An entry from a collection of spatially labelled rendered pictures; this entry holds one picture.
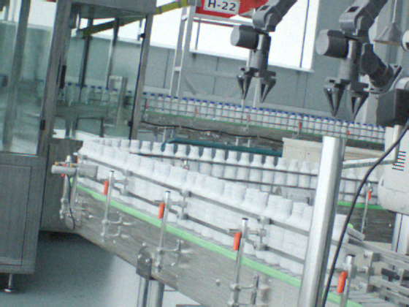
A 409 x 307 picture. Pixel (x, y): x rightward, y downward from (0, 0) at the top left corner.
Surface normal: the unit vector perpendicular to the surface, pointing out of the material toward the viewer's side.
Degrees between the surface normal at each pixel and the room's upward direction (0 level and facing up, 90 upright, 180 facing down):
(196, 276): 90
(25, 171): 90
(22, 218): 90
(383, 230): 90
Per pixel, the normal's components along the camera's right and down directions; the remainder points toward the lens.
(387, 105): -0.98, -0.13
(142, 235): -0.88, -0.10
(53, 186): 0.46, 0.11
